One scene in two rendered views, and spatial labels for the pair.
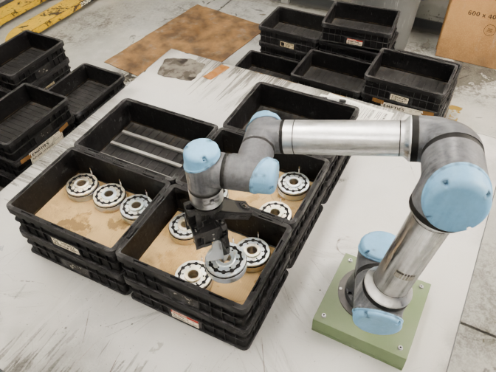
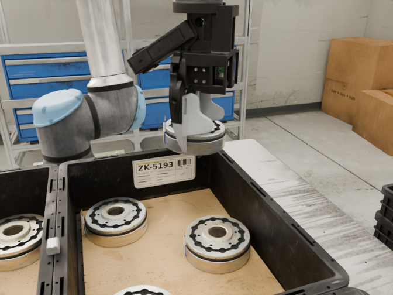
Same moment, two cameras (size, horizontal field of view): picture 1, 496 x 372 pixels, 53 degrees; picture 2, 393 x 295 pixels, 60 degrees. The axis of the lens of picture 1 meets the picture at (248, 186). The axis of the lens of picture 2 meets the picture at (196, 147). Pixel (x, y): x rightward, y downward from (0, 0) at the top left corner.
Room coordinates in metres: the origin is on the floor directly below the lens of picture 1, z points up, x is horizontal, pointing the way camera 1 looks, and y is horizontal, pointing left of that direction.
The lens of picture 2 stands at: (1.13, 0.43, 1.20)
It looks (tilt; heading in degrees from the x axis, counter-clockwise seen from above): 24 degrees down; 223
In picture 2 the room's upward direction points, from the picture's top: straight up
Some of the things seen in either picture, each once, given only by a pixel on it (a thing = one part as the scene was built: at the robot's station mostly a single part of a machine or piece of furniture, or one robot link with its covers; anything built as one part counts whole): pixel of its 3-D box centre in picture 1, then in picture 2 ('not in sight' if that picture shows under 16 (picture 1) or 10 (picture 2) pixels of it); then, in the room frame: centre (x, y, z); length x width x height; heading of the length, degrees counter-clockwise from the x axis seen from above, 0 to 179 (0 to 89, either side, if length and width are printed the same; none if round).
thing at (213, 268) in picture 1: (225, 259); (195, 126); (0.73, 0.06, 1.00); 0.10 x 0.10 x 0.01
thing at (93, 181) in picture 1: (81, 184); not in sight; (1.16, 0.54, 0.86); 0.10 x 0.10 x 0.01
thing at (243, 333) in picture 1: (209, 274); not in sight; (0.85, 0.12, 0.76); 0.40 x 0.30 x 0.12; 62
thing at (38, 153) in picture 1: (50, 153); not in sight; (1.83, 0.95, 0.41); 0.31 x 0.02 x 0.16; 150
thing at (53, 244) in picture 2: not in sight; (53, 246); (1.01, 0.09, 0.94); 0.02 x 0.01 x 0.01; 62
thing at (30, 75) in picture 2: not in sight; (71, 96); (0.09, -1.65, 0.60); 0.72 x 0.03 x 0.56; 150
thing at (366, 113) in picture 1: (348, 115); not in sight; (1.67, -0.43, 0.70); 0.33 x 0.23 x 0.01; 60
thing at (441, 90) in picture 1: (402, 106); not in sight; (2.16, -0.84, 0.37); 0.40 x 0.30 x 0.45; 60
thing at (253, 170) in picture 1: (252, 168); not in sight; (0.75, -0.01, 1.29); 0.11 x 0.11 x 0.08; 76
